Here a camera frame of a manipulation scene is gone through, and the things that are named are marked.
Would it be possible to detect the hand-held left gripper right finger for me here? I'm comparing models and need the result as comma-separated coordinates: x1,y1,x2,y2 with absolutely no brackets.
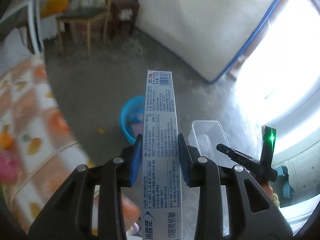
178,133,293,240

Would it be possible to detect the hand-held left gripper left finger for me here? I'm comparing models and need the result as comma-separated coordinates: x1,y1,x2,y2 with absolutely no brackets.
29,134,144,240

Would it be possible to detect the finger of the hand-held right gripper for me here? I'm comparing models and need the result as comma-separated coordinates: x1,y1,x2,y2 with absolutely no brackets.
216,144,260,172

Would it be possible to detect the clear plastic container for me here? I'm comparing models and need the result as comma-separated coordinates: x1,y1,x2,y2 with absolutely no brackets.
188,120,232,170

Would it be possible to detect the silver toothpaste box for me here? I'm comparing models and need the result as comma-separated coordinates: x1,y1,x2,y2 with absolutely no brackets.
141,69,183,240

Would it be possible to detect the blue plastic basket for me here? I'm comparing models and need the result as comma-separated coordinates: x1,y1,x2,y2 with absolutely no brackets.
121,95,147,143

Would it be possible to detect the person's right hand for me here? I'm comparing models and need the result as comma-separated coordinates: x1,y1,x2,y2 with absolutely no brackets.
261,183,273,203

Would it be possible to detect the person's foot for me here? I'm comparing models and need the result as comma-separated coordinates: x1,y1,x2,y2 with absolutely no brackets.
122,195,140,227

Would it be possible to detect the purple slipper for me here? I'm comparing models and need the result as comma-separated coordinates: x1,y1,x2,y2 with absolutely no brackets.
127,222,140,235

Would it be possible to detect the ginkgo patterned tablecloth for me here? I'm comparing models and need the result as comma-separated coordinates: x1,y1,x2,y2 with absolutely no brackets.
0,52,93,233

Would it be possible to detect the white mattress with blue edge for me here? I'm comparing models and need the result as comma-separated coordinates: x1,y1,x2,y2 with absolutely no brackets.
135,0,290,83

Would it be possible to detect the wooden chair with dark seat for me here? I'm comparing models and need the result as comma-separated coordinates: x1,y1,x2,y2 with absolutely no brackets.
55,0,117,60

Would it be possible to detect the dark wooden stool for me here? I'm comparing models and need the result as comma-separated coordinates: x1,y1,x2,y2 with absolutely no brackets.
110,0,140,39

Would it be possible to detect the white sack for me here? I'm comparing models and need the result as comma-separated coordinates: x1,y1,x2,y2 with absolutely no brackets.
0,27,33,73

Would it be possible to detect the white side table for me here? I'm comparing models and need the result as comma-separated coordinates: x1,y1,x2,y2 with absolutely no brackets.
0,0,45,54

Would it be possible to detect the yellow plastic bag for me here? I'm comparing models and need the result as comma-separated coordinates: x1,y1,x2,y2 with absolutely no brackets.
40,0,70,18

